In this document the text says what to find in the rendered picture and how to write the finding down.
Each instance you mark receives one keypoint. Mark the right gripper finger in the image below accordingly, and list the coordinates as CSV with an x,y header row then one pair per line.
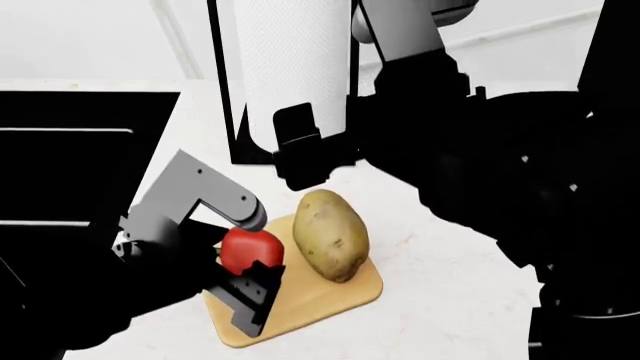
x,y
305,168
297,125

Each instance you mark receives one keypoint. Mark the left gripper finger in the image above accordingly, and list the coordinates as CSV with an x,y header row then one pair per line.
x,y
252,296
210,231

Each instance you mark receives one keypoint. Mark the gray left gripper camera bracket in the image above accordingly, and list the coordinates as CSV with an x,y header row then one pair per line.
x,y
200,187

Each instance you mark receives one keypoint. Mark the black paper towel holder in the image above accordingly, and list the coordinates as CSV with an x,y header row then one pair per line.
x,y
220,75

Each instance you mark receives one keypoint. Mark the wooden cutting board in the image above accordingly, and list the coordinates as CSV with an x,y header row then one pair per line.
x,y
320,300

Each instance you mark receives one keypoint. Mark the red tomato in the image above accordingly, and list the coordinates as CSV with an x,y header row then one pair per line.
x,y
252,247

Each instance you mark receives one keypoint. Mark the gray gripper camera bracket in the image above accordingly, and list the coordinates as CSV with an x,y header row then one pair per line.
x,y
200,187
400,30

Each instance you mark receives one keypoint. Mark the gray right gripper camera bracket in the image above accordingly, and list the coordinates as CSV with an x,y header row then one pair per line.
x,y
400,30

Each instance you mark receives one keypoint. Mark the brown potato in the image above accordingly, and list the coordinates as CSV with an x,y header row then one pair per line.
x,y
330,236

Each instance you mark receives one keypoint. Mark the white paper towel roll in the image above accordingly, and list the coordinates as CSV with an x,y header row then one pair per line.
x,y
290,56

